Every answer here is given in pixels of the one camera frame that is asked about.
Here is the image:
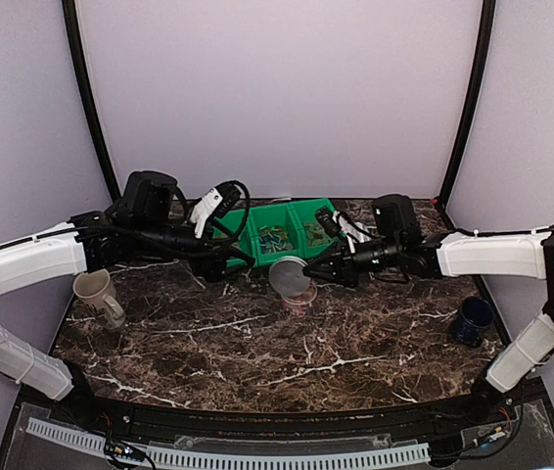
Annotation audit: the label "green three-compartment bin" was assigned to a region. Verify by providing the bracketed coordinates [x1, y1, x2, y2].
[233, 199, 336, 267]

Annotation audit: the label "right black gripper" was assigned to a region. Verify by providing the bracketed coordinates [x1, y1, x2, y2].
[303, 235, 403, 288]

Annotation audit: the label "left black frame post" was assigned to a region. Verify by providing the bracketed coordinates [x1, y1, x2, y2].
[61, 0, 120, 201]

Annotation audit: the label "white slotted cable duct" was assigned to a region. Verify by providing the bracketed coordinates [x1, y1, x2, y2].
[25, 418, 432, 469]

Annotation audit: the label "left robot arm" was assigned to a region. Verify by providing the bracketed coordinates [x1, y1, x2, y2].
[0, 170, 254, 427]

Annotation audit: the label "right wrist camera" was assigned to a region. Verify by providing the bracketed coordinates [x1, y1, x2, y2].
[314, 208, 371, 246]

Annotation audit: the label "wrapped colourful candies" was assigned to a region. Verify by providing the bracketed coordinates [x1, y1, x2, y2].
[257, 225, 294, 255]

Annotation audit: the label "black frame post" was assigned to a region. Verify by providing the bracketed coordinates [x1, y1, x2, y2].
[61, 0, 120, 201]
[436, 0, 496, 212]

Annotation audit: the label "beige ceramic mug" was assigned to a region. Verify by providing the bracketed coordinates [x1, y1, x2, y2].
[72, 269, 125, 329]

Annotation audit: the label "right black frame post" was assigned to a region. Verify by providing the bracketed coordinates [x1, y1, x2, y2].
[436, 0, 496, 212]

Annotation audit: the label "green yellow gummy candies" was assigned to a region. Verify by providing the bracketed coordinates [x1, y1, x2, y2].
[303, 221, 332, 248]

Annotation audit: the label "white jar lid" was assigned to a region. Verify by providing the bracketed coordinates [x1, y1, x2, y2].
[268, 256, 311, 298]

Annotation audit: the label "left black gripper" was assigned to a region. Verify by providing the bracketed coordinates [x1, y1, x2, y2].
[134, 219, 255, 283]

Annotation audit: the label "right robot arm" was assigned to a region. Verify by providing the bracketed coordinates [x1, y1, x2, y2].
[302, 194, 554, 425]

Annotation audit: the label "clear plastic jar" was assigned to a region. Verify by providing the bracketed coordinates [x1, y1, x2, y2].
[280, 281, 320, 317]

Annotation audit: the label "dark blue mug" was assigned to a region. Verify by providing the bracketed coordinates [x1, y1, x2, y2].
[449, 297, 494, 349]

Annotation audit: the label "black front rail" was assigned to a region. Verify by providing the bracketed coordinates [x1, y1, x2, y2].
[51, 371, 547, 445]

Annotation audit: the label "scooped star gummies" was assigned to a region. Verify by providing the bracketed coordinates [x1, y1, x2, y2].
[284, 286, 317, 312]

